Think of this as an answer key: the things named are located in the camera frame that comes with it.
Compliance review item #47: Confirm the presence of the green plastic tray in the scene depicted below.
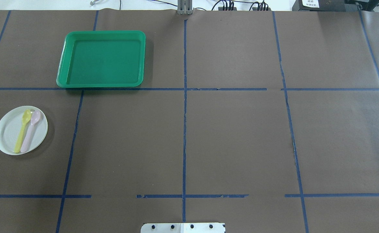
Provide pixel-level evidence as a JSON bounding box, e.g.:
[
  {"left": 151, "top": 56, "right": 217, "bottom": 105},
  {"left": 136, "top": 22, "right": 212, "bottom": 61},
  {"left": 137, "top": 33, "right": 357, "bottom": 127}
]
[{"left": 56, "top": 30, "right": 146, "bottom": 88}]

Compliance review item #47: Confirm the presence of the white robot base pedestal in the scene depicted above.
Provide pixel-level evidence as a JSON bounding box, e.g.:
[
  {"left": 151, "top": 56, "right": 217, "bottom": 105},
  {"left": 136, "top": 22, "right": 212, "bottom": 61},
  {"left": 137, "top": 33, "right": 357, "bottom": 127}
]
[{"left": 140, "top": 222, "right": 226, "bottom": 233}]

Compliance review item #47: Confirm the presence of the white round plate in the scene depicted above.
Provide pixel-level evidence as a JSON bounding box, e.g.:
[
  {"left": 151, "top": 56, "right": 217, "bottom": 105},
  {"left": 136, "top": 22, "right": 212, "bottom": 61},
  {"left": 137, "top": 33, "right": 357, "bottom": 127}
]
[{"left": 0, "top": 106, "right": 49, "bottom": 155}]

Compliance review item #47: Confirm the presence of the yellow plastic spoon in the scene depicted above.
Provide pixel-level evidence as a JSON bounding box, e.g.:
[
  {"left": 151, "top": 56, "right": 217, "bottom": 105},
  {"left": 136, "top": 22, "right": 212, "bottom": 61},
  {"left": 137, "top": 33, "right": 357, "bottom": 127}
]
[{"left": 13, "top": 109, "right": 32, "bottom": 153}]

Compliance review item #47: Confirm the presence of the metal bracket on table edge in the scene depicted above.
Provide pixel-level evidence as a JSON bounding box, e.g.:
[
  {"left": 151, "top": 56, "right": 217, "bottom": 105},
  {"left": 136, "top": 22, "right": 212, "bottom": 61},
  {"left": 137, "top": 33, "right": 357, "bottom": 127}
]
[{"left": 177, "top": 0, "right": 193, "bottom": 15}]

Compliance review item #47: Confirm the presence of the pink plastic spoon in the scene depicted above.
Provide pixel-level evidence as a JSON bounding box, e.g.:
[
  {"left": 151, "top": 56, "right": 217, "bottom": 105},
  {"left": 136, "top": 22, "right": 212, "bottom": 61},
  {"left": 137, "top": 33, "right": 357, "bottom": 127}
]
[{"left": 20, "top": 109, "right": 42, "bottom": 153}]

